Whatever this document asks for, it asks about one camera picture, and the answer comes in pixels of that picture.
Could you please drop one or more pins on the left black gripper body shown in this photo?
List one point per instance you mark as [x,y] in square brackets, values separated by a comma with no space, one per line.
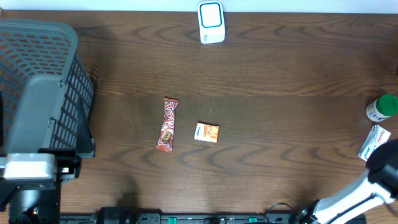
[62,165]

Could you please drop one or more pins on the white blue medicine box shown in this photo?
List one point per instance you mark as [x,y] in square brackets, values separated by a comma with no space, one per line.
[376,137]

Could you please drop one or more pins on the white barcode scanner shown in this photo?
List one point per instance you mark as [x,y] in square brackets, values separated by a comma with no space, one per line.
[211,22]

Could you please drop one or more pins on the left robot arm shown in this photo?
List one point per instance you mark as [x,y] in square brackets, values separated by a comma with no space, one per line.
[33,204]

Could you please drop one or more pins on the black mounting rail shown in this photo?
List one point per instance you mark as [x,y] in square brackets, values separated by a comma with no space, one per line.
[119,215]

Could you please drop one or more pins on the small orange box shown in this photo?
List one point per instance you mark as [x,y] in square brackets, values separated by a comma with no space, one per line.
[206,132]

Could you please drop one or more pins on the green lid jar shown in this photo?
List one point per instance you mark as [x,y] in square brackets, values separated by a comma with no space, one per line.
[382,108]

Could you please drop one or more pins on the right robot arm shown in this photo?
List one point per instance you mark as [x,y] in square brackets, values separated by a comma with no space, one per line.
[376,186]

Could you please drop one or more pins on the red Top chocolate bar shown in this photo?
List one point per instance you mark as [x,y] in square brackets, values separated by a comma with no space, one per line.
[166,138]

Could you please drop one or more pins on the grey plastic mesh basket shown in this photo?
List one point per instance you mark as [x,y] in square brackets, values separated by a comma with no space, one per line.
[43,82]

